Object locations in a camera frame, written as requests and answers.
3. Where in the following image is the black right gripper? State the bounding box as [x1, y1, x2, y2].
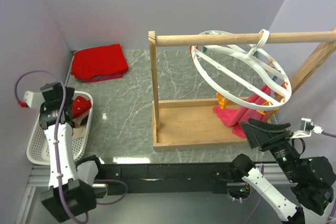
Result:
[238, 115, 301, 179]

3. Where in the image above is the cream brown striped sock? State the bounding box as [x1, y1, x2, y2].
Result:
[72, 111, 89, 141]

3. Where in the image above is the red sock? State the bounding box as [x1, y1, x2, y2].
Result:
[71, 96, 92, 119]

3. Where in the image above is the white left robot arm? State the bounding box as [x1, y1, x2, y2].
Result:
[39, 82, 105, 223]

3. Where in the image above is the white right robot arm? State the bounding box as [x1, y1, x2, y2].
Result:
[230, 119, 335, 223]

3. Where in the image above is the white round clip hanger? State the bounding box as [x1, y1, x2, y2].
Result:
[190, 29, 292, 111]

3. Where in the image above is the orange clip right rim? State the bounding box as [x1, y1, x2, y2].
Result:
[256, 101, 273, 115]

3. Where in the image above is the pink hanging cloth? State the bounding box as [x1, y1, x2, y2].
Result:
[213, 85, 271, 137]

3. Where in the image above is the orange clip back right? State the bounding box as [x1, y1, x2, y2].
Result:
[281, 82, 288, 89]

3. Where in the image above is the wooden clothes rack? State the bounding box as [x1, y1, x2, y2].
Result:
[148, 30, 335, 149]

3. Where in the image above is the folded red cloth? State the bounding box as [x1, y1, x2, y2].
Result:
[71, 44, 129, 82]

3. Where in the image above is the white perforated plastic basket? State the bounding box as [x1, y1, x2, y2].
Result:
[26, 91, 93, 165]

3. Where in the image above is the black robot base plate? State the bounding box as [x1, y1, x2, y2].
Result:
[100, 162, 250, 199]

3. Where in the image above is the aluminium frame rail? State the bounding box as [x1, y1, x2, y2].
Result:
[14, 165, 57, 223]

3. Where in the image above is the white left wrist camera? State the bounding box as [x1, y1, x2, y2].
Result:
[18, 91, 45, 109]

